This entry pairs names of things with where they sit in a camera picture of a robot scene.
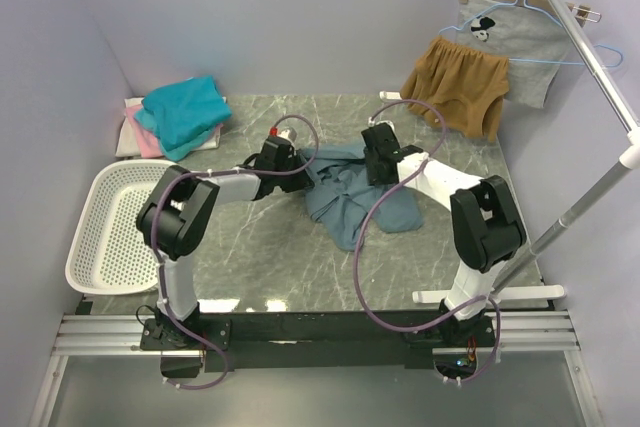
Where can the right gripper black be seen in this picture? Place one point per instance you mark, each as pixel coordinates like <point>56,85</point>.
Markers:
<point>374,179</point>

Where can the white plastic laundry basket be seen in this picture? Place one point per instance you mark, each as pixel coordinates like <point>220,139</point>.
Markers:
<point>108,255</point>

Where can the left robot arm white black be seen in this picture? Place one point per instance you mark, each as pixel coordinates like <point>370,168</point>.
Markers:
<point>174,218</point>

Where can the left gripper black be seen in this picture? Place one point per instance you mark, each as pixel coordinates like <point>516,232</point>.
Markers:
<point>302,181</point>

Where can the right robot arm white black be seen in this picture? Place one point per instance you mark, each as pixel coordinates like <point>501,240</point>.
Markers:
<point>487,226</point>

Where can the brown shorts hanging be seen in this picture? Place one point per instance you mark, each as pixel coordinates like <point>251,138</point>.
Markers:
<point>459,87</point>

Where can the grey panda shirt hanging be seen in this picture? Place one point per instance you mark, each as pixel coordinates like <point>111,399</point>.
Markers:
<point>528,84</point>

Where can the teal folded t shirt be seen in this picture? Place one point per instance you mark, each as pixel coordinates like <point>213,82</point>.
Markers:
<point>183,116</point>

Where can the white folded t shirt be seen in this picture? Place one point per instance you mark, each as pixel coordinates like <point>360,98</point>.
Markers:
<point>126,146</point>

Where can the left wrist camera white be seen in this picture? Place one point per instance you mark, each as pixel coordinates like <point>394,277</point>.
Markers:
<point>287,133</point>

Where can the pink folded t shirt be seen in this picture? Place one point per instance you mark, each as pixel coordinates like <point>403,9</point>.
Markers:
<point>146,142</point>

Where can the metal clothes rack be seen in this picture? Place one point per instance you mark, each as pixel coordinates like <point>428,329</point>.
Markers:
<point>556,154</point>

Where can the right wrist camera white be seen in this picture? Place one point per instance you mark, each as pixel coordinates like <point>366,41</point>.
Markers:
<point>375,122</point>

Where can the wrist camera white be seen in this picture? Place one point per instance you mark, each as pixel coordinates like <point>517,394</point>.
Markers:
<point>287,133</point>
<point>375,122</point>

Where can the aluminium frame rail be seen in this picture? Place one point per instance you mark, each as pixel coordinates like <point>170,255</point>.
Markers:
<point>120,335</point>

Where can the grey-blue t shirt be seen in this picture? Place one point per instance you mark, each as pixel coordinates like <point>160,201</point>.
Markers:
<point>341,197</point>

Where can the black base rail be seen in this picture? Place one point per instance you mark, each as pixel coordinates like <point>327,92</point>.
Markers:
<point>224,342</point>

